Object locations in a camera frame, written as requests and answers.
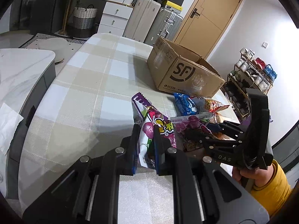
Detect clear purple candy packet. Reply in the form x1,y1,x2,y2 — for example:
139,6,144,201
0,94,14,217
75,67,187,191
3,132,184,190
170,113,213,145

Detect beige checked tablecloth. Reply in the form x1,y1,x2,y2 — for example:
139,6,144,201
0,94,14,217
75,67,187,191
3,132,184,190
17,33,272,224

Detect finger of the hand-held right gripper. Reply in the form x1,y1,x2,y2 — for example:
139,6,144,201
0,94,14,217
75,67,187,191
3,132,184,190
206,121,246,142
186,130,241,156

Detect person's right hand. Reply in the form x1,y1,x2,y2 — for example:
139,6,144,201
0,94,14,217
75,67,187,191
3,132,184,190
232,159,274,188

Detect round beige low table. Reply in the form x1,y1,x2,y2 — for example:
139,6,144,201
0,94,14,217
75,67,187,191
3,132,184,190
20,37,78,64

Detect brown snack packet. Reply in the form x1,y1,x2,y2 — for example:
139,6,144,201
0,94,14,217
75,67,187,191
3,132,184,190
183,139,204,153

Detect yellow black shoe box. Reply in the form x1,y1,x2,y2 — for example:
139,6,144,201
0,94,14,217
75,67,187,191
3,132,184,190
164,0,185,11

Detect dark refrigerator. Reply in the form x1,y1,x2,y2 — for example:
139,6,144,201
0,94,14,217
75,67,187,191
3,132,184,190
30,0,69,36

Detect wooden door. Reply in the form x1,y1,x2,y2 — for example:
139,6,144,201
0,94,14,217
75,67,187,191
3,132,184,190
174,0,244,60

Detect orange bread packet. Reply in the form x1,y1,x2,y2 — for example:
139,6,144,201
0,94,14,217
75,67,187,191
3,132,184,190
214,112,228,124

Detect blue cookie packet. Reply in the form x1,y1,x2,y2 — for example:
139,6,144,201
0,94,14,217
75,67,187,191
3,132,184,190
173,92,199,116

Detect purple snack packet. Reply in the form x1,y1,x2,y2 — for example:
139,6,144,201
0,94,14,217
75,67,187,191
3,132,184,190
131,92,177,168

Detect white drawer desk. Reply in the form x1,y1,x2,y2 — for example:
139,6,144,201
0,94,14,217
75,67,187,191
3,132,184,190
58,0,137,38

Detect patterned rug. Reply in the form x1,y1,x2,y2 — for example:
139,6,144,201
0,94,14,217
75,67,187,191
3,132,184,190
19,33,87,50

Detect silver suitcase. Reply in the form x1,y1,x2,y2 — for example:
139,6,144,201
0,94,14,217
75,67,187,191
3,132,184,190
146,7,184,47

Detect orange red snack packet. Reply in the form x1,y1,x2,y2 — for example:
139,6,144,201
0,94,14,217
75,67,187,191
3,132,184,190
193,97,231,114

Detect beige suitcase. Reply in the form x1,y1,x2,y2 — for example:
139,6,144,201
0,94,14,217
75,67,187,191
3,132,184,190
123,0,161,45

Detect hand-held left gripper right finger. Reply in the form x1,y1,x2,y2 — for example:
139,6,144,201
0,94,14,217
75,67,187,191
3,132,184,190
154,125,269,224

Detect person's right forearm yellow sleeve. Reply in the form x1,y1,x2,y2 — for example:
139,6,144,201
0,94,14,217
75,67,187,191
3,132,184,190
250,160,293,217

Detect metal shoe rack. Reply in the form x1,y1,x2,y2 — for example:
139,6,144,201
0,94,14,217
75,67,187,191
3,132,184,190
221,48,278,122

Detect woven laundry basket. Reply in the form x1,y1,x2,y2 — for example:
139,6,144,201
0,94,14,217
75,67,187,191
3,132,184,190
70,4,98,39

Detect rows of shoes on rack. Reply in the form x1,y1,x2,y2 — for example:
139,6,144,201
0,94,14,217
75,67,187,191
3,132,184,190
222,48,278,119

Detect brown cardboard box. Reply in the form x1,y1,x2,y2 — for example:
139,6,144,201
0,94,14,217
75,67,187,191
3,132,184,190
147,37,226,98

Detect white paper towel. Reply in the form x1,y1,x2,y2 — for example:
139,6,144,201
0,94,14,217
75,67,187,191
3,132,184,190
0,102,24,155

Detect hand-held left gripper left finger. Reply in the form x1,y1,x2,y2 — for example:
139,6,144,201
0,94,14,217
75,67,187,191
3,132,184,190
22,124,141,224

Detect white marble top cabinet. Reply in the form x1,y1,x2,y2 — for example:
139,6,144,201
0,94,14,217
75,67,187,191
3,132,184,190
0,48,56,200

